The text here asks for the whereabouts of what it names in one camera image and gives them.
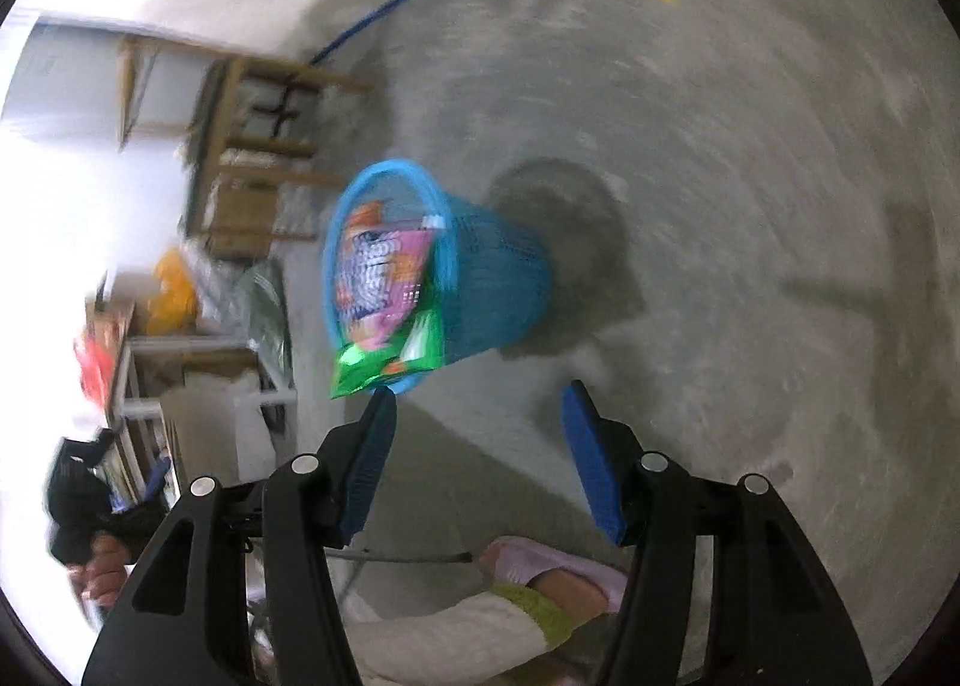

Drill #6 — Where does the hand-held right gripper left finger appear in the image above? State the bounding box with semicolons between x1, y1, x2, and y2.
81;387;398;686

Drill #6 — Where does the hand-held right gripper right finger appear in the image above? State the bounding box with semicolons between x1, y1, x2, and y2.
561;378;875;686

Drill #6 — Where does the green foil snack bag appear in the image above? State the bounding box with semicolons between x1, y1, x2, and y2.
330;311;445;400

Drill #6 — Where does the purple snack bag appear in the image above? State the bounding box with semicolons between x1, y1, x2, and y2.
334;202;443;349

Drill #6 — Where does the blue plastic basket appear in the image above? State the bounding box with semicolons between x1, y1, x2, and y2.
322;159;554;398

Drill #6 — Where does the person's left hand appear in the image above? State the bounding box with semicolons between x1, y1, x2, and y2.
71;532;134;610

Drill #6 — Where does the pink slipper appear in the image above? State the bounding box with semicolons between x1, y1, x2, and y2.
472;536;627;616

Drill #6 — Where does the long grey desk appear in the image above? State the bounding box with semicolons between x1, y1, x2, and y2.
105;333;301;424

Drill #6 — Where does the red plastic bag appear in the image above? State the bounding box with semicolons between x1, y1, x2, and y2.
73;326;125;406

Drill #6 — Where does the heap of clear plastic bags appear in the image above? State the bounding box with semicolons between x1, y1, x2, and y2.
191;258;293;387

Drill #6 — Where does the yellow plastic bag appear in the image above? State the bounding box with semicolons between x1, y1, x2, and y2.
146;247;200;336

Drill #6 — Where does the wooden chair dark seat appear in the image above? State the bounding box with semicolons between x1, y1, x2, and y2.
116;33;376;259

